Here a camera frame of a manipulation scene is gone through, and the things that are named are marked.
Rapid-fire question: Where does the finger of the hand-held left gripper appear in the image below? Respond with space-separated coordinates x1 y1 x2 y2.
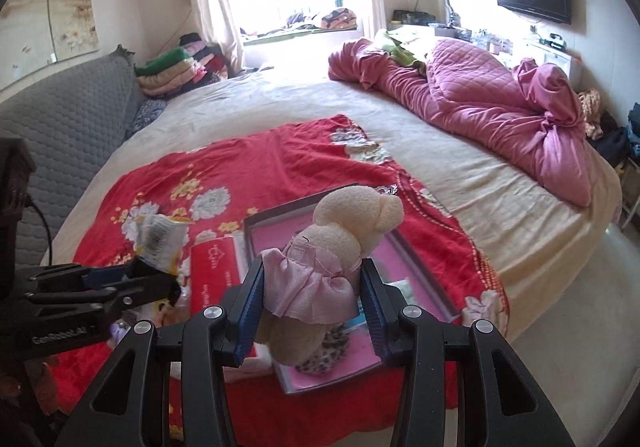
31 258 162 297
25 273 182 324

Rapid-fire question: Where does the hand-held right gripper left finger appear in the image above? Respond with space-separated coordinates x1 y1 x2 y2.
57 254 266 447

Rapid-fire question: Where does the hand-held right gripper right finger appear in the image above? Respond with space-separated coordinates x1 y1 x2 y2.
360 257 576 447

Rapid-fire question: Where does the shallow pink box dark rim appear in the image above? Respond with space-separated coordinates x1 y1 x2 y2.
243 184 461 395

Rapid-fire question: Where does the yellow and white plastic packet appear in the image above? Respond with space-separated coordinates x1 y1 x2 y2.
134 214 195 276

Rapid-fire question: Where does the cream teddy bear pink dress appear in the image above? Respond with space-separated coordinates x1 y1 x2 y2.
252 183 406 365

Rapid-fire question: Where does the leopard print soft toy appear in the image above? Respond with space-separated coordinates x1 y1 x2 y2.
294 324 352 376

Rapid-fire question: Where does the red and white carton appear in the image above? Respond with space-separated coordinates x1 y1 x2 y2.
189 236 275 384

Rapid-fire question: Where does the bed with beige sheet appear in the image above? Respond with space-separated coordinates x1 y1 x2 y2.
47 64 626 344

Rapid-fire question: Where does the red floral blanket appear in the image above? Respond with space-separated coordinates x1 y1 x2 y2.
50 114 510 447

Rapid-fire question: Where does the grey quilted headboard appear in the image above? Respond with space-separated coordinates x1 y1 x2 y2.
0 44 151 268

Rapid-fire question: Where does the blue patterned pillow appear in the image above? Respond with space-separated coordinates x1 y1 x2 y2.
124 99 169 140

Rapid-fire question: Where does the pile of folded clothes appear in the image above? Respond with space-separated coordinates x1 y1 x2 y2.
134 32 237 101

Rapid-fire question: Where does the pink quilted duvet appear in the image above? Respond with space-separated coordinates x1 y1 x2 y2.
327 37 597 208

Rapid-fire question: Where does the green cloth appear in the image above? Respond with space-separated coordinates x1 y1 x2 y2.
374 29 427 68

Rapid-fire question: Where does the white desk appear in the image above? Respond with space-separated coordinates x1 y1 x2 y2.
387 22 516 58

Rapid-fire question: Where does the orange patterned folded blanket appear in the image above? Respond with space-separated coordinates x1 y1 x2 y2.
320 7 359 32

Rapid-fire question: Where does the yellow floral cloth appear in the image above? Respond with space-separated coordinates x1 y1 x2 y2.
577 87 607 141

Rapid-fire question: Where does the black box on desk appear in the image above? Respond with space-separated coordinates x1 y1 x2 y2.
392 9 437 26

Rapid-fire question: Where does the white side cabinet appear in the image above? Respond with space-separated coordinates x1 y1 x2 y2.
520 34 584 88

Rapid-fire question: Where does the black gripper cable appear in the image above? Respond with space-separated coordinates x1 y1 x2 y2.
24 196 54 269

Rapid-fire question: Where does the floral wall painting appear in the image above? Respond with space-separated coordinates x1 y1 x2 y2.
0 0 101 92

